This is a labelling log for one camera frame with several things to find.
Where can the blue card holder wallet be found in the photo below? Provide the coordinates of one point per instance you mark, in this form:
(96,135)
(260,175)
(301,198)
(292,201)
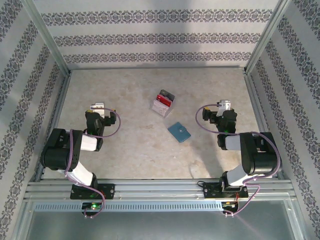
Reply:
(179,132)

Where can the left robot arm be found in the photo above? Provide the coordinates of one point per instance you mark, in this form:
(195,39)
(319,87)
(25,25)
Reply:
(57,150)

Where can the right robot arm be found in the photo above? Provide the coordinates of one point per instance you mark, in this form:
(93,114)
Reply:
(262,160)

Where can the clear acrylic card stand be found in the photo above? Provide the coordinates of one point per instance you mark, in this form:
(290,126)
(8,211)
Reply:
(172,106)

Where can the black card stack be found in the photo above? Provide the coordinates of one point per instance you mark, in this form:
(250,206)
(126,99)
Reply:
(168,93)

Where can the red card stack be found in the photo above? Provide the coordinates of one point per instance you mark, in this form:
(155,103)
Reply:
(163,100)

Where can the white card stack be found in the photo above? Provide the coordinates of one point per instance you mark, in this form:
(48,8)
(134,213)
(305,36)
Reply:
(158,108)

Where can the grey metal sheet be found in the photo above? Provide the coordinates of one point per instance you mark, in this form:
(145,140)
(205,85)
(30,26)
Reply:
(160,226)

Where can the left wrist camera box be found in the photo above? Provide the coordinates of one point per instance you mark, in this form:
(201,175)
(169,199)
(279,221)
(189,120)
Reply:
(98,108)

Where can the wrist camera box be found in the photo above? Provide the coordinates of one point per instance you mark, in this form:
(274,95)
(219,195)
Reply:
(98,108)
(224,106)

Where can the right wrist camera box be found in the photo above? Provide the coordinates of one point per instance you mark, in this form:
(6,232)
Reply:
(224,106)

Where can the aluminium side rail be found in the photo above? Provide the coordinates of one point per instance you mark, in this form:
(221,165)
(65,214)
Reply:
(260,112)

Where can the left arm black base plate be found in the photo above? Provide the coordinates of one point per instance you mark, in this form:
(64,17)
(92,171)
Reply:
(110,191)

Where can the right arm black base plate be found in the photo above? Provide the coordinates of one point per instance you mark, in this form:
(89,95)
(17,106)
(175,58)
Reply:
(210,191)

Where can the aluminium mounting rail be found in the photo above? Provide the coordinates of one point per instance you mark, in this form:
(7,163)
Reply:
(160,190)

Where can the aluminium frame post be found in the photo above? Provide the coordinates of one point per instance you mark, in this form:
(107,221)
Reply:
(267,35)
(46,35)

